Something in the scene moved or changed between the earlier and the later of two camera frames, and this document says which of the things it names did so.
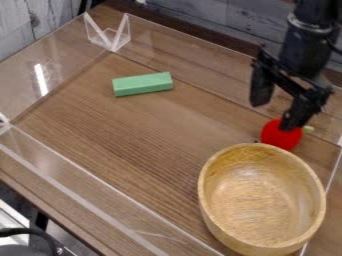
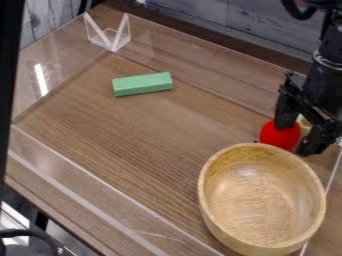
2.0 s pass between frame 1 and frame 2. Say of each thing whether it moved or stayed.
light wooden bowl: stayed
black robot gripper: moved
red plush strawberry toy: stayed
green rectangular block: stayed
